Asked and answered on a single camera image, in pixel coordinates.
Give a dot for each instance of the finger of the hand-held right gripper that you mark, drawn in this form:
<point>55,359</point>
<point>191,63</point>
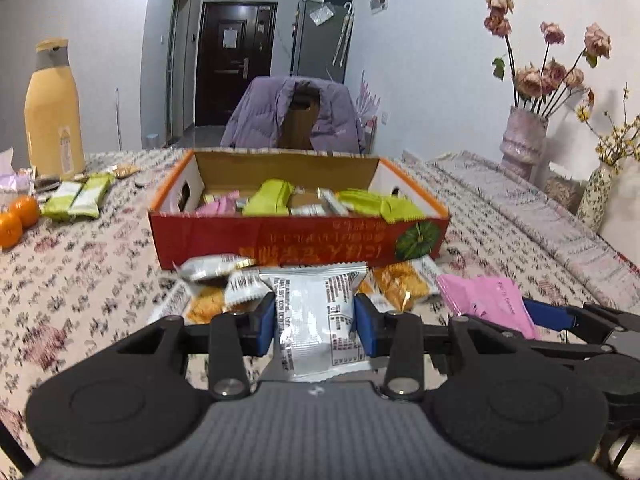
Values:
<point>575,350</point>
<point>547,315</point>

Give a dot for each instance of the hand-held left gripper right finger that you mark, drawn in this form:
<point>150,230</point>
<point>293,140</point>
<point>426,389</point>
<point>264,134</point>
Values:
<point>365,327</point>

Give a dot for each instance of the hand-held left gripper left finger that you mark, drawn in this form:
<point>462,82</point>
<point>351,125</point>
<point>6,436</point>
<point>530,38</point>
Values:
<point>265,327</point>

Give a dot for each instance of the white snack packet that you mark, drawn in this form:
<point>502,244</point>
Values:
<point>315,320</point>
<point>215,266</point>
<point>167,302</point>
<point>332,200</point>

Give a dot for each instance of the pink snack packet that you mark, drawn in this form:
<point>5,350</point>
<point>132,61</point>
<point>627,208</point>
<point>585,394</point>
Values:
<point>485,300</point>
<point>217,205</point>

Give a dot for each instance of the orange cardboard box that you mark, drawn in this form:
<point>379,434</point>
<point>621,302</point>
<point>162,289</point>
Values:
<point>300,245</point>

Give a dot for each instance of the green snack packet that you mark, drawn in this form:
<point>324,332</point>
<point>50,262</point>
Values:
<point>380,205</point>
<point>267,197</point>

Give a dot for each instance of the grey snack packet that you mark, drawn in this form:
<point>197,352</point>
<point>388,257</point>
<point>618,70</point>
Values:
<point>245,287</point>

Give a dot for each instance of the floral print vase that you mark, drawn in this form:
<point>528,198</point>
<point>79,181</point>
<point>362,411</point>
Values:
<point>595,200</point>

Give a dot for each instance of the pink ceramic vase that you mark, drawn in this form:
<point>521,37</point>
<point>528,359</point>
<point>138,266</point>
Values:
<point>522,145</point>

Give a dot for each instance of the yellow flower branches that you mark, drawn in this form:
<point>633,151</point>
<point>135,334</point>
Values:
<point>617,140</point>

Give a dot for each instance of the brown wooden chair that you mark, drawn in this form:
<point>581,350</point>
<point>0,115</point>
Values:
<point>300,130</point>

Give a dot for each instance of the purple padded jacket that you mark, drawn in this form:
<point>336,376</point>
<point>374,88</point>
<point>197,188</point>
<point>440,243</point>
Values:
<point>260,120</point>

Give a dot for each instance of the small orange cracker packet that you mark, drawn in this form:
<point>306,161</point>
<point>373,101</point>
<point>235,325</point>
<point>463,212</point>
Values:
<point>124,170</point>

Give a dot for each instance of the green and white packet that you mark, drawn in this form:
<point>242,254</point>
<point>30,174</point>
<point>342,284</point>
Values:
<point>60,202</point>
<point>92,195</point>

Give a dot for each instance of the dried pink rose bouquet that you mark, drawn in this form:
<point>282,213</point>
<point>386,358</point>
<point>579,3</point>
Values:
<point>530,80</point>

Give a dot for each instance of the dark entrance door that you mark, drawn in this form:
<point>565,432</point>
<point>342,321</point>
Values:
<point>210,85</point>

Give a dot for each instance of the dark snack wrapper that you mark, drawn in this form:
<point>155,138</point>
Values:
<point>47,182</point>

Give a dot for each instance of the grey interior door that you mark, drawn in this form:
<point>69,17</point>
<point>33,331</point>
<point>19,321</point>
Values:
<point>180,70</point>

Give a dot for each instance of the grey refrigerator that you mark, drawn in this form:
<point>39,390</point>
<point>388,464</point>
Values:
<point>315,55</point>

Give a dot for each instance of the paper sheet on door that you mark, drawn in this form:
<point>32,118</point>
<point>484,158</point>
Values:
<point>230,37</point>

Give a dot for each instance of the yellow thermos bottle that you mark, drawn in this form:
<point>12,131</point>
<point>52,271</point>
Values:
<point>52,125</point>

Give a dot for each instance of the white folded umbrella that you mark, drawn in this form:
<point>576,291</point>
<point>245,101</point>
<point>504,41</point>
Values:
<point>345,30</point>

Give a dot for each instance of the clear plastic bag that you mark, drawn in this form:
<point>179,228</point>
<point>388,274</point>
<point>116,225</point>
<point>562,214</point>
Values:
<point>320,12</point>

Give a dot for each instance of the pink wall decoration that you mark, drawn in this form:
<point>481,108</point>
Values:
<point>367,97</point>

